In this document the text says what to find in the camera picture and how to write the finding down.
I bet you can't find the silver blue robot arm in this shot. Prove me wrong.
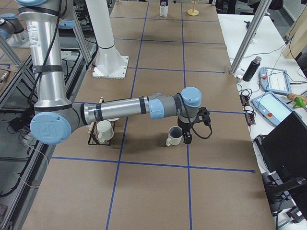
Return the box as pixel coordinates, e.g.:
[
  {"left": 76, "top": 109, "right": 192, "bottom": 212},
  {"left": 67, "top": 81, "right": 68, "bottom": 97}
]
[{"left": 18, "top": 0, "right": 206, "bottom": 145}]

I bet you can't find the blue white milk carton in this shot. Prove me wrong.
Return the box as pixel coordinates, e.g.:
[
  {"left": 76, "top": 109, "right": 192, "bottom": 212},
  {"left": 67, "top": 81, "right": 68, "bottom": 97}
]
[{"left": 160, "top": 0, "right": 168, "bottom": 17}]

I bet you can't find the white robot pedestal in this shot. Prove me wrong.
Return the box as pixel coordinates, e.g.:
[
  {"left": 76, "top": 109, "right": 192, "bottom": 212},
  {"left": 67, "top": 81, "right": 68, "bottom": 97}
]
[{"left": 86, "top": 0, "right": 129, "bottom": 79}]

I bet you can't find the hand in green glove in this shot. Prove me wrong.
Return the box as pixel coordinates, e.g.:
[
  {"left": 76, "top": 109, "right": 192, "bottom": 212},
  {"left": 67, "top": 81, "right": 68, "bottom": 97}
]
[{"left": 286, "top": 93, "right": 307, "bottom": 109}]

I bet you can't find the white mug dark interior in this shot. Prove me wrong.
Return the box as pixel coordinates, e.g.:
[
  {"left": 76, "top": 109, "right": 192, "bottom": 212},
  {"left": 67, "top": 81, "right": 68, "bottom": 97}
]
[{"left": 166, "top": 126, "right": 182, "bottom": 146}]

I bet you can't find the black monitor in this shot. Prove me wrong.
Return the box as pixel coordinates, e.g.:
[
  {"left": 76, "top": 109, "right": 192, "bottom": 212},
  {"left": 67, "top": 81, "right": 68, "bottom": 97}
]
[{"left": 254, "top": 111, "right": 307, "bottom": 209}]

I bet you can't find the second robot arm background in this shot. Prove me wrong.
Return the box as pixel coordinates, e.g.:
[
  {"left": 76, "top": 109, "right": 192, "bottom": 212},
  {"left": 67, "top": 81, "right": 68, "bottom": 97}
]
[{"left": 0, "top": 13, "right": 27, "bottom": 44}]

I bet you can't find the teach pendant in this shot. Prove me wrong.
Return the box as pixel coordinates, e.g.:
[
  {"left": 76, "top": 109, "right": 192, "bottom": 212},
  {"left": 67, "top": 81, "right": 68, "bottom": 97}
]
[
  {"left": 260, "top": 67, "right": 292, "bottom": 95},
  {"left": 252, "top": 92, "right": 302, "bottom": 126}
]

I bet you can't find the far teach pendant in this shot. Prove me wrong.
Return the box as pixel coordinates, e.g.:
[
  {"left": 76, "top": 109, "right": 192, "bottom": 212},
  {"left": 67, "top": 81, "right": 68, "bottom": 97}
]
[{"left": 260, "top": 67, "right": 292, "bottom": 95}]

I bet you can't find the wooden stand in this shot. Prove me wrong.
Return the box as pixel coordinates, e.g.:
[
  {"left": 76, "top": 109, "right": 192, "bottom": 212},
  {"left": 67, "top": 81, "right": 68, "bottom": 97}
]
[{"left": 187, "top": 0, "right": 199, "bottom": 16}]

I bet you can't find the black wire mug rack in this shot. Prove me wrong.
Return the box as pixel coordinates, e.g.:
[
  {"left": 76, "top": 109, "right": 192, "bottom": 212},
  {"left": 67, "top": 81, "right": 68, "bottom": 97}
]
[{"left": 87, "top": 118, "right": 119, "bottom": 146}]

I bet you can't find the black power strip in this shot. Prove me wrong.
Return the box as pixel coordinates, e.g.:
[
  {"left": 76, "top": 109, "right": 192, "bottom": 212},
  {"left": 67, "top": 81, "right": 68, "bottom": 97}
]
[{"left": 239, "top": 94, "right": 256, "bottom": 127}]

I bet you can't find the white mug front rack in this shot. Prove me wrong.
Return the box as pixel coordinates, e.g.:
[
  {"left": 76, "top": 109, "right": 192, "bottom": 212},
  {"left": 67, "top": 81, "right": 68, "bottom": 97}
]
[{"left": 96, "top": 120, "right": 114, "bottom": 143}]

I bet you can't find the black water bottle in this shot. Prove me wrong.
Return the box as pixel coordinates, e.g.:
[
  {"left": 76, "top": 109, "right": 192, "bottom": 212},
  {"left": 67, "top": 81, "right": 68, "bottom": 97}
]
[{"left": 242, "top": 56, "right": 262, "bottom": 82}]

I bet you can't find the near teach pendant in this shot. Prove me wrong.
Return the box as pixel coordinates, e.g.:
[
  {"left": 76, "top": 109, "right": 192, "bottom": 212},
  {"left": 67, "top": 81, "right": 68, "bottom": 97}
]
[{"left": 252, "top": 92, "right": 302, "bottom": 126}]

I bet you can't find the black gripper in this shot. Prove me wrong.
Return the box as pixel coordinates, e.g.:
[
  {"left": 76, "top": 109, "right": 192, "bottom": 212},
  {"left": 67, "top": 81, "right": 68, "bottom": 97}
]
[{"left": 177, "top": 119, "right": 193, "bottom": 144}]

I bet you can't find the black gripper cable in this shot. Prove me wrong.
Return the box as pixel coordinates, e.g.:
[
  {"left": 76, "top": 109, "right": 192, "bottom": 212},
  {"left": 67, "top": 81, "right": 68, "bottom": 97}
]
[{"left": 190, "top": 121, "right": 213, "bottom": 139}]

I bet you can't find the aluminium frame post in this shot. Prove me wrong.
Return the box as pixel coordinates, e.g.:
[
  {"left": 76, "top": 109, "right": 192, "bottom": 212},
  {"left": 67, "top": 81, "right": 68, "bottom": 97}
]
[{"left": 229, "top": 0, "right": 272, "bottom": 75}]

